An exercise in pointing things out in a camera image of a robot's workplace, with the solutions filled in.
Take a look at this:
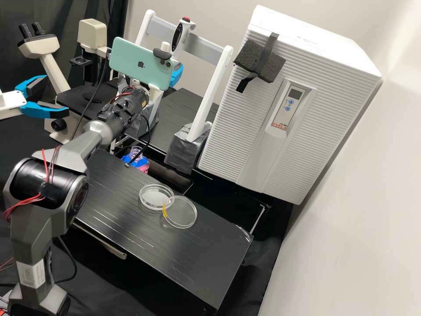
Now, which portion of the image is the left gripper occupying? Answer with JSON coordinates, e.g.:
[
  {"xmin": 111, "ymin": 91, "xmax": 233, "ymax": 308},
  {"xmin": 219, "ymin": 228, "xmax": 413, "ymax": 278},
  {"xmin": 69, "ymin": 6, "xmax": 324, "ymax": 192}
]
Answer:
[{"xmin": 0, "ymin": 75, "xmax": 70, "ymax": 120}]

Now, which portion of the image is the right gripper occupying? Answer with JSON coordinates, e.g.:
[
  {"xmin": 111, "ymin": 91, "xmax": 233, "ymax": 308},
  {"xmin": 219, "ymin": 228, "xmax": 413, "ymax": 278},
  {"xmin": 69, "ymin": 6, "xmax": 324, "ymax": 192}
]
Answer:
[{"xmin": 144, "ymin": 62, "xmax": 184, "ymax": 107}]

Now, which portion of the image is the red liquid bottle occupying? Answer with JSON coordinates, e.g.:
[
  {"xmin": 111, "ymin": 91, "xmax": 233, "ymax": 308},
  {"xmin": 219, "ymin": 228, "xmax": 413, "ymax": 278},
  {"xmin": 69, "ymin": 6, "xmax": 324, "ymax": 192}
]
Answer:
[{"xmin": 121, "ymin": 146, "xmax": 151, "ymax": 174}]

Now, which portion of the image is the cream microscope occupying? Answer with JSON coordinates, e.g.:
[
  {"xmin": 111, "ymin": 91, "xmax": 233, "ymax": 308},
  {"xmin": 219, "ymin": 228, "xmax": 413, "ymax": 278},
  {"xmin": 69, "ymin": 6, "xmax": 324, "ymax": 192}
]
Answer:
[{"xmin": 16, "ymin": 18, "xmax": 123, "ymax": 144}]

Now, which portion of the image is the black platform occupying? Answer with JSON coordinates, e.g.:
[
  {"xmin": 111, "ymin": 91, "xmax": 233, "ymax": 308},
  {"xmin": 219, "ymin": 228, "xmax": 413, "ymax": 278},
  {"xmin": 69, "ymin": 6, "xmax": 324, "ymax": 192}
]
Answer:
[
  {"xmin": 110, "ymin": 79, "xmax": 221, "ymax": 159},
  {"xmin": 70, "ymin": 148, "xmax": 256, "ymax": 312}
]

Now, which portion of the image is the pipette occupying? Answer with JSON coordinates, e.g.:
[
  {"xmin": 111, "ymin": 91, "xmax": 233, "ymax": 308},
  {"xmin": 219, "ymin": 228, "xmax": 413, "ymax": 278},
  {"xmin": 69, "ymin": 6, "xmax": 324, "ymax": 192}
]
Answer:
[{"xmin": 169, "ymin": 16, "xmax": 195, "ymax": 57}]

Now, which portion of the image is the white pipette stand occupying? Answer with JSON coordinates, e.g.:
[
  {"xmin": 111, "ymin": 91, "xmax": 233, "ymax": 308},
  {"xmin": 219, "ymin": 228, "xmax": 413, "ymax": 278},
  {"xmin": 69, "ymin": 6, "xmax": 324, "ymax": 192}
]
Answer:
[{"xmin": 134, "ymin": 9, "xmax": 235, "ymax": 143}]

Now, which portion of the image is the grey taped block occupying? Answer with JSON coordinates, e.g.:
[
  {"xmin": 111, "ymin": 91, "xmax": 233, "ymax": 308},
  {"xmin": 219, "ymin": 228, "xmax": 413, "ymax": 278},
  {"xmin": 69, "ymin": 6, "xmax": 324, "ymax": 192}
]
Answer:
[
  {"xmin": 126, "ymin": 98, "xmax": 161, "ymax": 137},
  {"xmin": 164, "ymin": 123, "xmax": 213, "ymax": 174}
]

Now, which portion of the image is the incubator door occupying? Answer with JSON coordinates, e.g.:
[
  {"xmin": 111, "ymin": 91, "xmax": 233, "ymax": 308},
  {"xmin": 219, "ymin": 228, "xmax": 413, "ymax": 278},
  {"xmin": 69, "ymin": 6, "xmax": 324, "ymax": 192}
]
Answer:
[{"xmin": 197, "ymin": 25, "xmax": 318, "ymax": 207}]

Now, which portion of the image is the petri dish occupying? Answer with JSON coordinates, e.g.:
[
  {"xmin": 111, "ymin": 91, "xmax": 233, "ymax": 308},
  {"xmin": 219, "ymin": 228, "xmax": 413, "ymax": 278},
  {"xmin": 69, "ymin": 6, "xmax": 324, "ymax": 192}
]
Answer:
[{"xmin": 138, "ymin": 183, "xmax": 175, "ymax": 210}]

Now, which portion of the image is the petri dish lid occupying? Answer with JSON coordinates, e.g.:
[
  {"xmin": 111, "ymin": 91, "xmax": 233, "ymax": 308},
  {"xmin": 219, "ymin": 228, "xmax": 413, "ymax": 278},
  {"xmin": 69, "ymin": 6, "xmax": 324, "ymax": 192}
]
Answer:
[{"xmin": 161, "ymin": 195, "xmax": 198, "ymax": 229}]

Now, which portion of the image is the white incubator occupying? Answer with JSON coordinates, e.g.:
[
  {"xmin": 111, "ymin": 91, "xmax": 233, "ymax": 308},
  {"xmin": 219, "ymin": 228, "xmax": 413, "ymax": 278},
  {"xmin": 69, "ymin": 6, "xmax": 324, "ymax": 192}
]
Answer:
[{"xmin": 245, "ymin": 4, "xmax": 384, "ymax": 205}]

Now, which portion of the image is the right wrist camera phone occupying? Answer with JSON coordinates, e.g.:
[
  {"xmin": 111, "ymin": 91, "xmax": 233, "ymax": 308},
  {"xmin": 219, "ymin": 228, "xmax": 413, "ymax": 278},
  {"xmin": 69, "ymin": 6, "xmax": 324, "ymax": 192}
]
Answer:
[{"xmin": 107, "ymin": 36, "xmax": 177, "ymax": 94}]

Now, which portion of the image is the black cable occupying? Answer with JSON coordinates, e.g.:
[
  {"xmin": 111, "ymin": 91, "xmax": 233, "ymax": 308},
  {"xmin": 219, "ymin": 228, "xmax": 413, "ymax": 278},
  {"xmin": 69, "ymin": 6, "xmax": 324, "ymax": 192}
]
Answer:
[
  {"xmin": 86, "ymin": 47, "xmax": 113, "ymax": 114},
  {"xmin": 126, "ymin": 107, "xmax": 152, "ymax": 167},
  {"xmin": 52, "ymin": 236, "xmax": 79, "ymax": 284}
]

